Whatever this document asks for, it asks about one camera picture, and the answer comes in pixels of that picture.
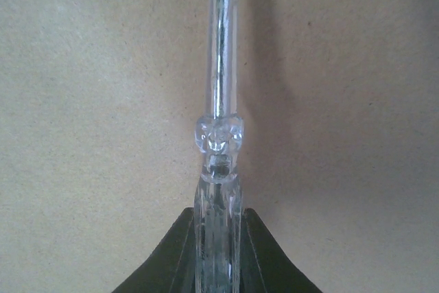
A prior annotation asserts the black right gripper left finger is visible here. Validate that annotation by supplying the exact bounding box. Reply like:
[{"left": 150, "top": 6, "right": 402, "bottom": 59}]
[{"left": 114, "top": 207, "right": 195, "bottom": 292}]

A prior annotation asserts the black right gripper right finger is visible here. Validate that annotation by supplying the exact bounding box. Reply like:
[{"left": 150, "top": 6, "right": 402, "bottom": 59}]
[{"left": 240, "top": 208, "right": 322, "bottom": 293}]

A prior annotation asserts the clear handle screwdriver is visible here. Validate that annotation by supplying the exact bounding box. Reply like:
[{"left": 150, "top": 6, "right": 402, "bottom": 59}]
[{"left": 194, "top": 0, "right": 244, "bottom": 292}]

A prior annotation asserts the brown frame backing board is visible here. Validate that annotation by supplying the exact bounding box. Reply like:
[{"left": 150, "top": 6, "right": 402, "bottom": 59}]
[{"left": 1, "top": 0, "right": 438, "bottom": 292}]

